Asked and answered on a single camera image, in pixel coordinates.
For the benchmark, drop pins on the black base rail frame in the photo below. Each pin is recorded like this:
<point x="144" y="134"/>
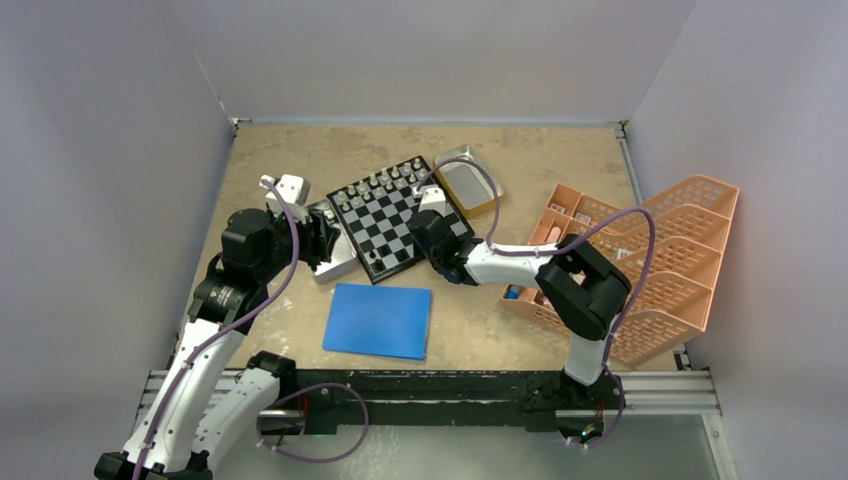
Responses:
<point x="538" y="401"/>

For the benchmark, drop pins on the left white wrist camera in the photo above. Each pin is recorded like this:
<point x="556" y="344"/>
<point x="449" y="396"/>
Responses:
<point x="288" y="189"/>

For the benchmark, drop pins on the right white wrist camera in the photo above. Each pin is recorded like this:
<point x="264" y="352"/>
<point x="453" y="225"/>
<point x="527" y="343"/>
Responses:
<point x="431" y="198"/>

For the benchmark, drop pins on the black and silver chessboard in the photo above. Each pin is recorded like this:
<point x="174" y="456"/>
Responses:
<point x="371" y="230"/>

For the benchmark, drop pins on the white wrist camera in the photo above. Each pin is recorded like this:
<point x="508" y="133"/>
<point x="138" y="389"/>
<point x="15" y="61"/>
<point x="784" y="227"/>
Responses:
<point x="288" y="189"/>
<point x="431" y="198"/>

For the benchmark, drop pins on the pink eraser in organizer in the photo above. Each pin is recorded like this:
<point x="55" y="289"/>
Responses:
<point x="553" y="235"/>

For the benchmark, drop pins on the white chess piece row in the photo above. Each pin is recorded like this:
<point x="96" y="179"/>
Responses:
<point x="390" y="188"/>

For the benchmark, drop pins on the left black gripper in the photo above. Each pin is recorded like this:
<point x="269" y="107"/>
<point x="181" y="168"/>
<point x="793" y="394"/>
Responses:
<point x="316" y="247"/>

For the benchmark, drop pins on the blue capped small bottle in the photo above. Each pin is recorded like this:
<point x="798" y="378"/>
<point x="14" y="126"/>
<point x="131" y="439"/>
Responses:
<point x="513" y="292"/>

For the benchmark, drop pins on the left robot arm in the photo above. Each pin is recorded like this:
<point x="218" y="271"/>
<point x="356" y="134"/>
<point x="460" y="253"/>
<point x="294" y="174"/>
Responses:
<point x="182" y="436"/>

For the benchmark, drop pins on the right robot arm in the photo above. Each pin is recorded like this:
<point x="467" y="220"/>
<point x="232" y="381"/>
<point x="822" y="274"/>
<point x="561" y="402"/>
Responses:
<point x="587" y="292"/>

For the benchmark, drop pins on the orange plastic tiered organizer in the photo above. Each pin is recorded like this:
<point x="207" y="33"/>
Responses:
<point x="692" y="219"/>

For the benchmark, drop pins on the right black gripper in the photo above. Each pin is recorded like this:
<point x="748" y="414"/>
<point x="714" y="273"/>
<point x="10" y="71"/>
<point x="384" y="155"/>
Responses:
<point x="415" y="244"/>

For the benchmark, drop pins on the gold rectangular metal tin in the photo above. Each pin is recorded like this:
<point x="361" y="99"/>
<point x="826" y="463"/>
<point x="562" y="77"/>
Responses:
<point x="465" y="184"/>

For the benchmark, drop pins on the blue folder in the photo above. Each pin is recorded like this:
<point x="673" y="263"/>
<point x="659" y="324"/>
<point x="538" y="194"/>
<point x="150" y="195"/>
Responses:
<point x="379" y="321"/>

